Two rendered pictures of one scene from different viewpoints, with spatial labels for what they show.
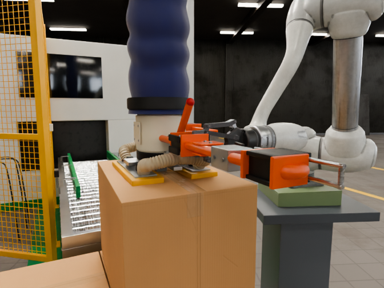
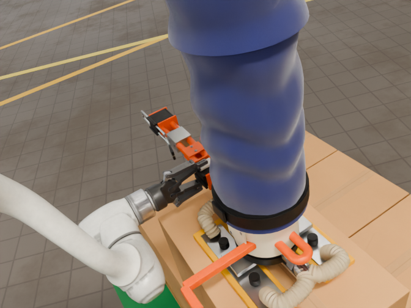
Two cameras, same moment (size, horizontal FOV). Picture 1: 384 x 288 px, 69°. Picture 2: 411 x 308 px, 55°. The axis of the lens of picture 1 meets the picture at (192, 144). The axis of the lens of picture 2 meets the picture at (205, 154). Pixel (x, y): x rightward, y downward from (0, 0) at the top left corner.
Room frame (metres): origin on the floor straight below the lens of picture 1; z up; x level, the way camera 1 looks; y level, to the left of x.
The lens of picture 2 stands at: (1.66, 0.05, 1.86)
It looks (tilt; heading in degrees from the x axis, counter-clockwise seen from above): 39 degrees down; 183
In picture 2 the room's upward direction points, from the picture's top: 14 degrees counter-clockwise
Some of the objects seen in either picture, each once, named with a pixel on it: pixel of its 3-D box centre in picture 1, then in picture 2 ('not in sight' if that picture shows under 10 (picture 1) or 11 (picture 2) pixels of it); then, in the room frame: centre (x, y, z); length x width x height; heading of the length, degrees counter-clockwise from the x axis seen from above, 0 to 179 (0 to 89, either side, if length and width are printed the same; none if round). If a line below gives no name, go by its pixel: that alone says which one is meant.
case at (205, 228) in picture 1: (163, 223); (270, 287); (1.00, 0.11, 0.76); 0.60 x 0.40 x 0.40; 24
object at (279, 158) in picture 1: (272, 166); (163, 120); (0.46, -0.14, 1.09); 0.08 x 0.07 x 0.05; 25
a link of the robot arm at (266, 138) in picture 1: (258, 139); (141, 205); (0.87, -0.21, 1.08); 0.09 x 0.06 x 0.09; 26
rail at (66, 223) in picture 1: (62, 190); not in sight; (2.26, 1.08, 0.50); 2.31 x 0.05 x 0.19; 26
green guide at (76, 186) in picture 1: (68, 169); not in sight; (2.60, 1.18, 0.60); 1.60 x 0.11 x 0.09; 26
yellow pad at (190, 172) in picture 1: (184, 162); (239, 263); (1.05, 0.03, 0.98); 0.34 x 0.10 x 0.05; 25
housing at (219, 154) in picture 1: (231, 157); (180, 139); (0.58, -0.08, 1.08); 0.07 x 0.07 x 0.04; 25
